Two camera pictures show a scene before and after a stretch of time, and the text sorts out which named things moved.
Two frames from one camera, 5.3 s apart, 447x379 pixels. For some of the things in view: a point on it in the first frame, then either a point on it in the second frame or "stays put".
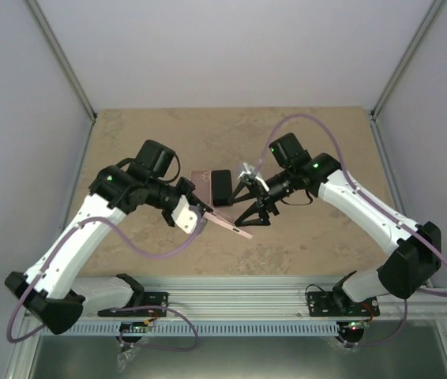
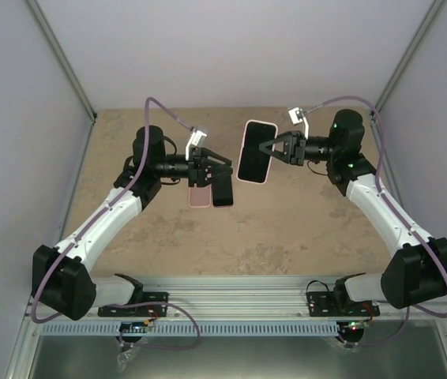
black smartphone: x=221 y=187 stays put
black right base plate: x=323 y=304 stays put
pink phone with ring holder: x=227 y=224 to x=254 y=162
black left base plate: x=149 y=299 stays put
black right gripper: x=263 y=196 to x=294 y=148
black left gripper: x=193 y=200 to x=199 y=175
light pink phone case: x=202 y=181 stays put
